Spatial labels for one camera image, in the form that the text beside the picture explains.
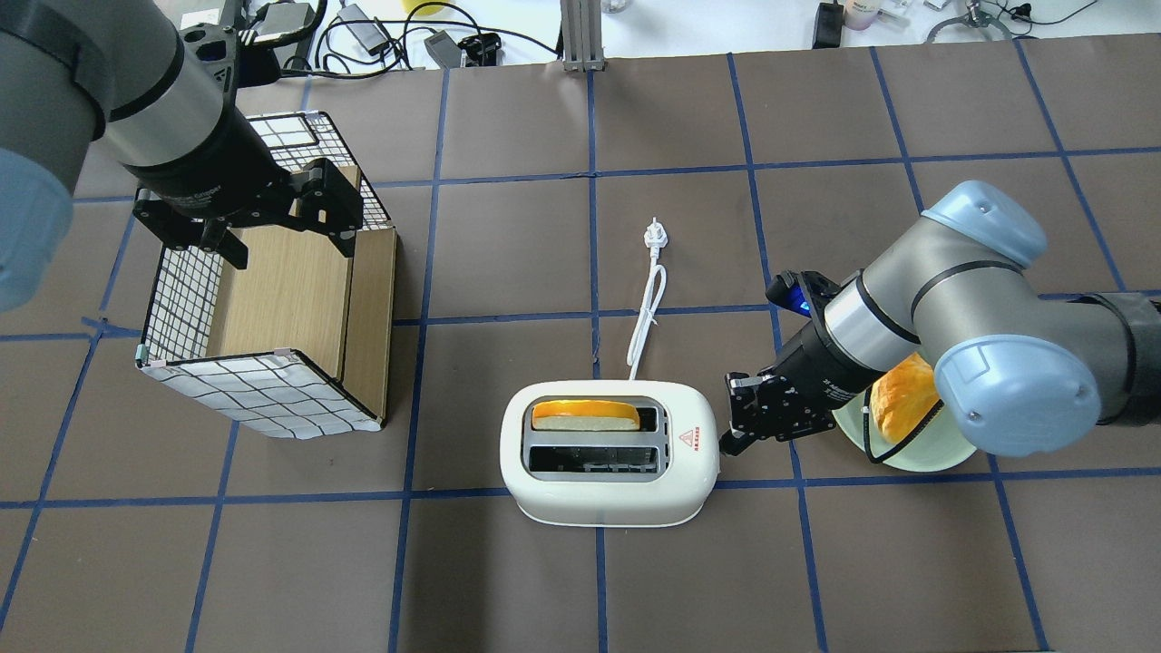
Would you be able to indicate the white two-slot toaster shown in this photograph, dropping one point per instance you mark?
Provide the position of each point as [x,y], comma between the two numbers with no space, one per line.
[658,476]

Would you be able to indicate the aluminium frame post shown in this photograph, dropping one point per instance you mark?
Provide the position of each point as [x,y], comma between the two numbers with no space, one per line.
[582,46]

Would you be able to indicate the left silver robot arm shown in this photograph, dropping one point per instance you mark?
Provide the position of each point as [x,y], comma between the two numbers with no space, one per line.
[161,100]

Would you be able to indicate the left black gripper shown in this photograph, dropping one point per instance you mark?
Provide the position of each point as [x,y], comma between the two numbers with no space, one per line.
[220,161]

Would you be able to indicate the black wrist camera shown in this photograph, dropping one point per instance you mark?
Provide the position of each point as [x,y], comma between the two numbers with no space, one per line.
[805,293]

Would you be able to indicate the light green plate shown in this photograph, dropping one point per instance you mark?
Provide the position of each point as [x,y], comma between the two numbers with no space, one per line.
[938,446]

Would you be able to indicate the yellow bread slice in toaster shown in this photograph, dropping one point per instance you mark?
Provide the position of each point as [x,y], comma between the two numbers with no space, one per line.
[585,415]

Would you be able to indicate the large black power brick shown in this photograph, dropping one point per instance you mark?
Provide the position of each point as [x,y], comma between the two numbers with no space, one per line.
[283,23]

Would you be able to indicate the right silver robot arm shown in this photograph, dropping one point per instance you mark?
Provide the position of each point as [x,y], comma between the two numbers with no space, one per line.
[1017,373]

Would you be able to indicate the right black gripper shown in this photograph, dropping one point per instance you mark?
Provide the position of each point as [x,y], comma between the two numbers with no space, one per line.
[819,359]

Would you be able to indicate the grid pattern storage basket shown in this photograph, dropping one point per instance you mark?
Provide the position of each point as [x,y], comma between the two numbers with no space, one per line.
[297,344]

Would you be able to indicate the black power adapter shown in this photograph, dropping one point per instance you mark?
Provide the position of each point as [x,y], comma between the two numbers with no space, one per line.
[828,25]

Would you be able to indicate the yellow bread on plate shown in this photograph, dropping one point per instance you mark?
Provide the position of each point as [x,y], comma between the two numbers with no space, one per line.
[903,397]

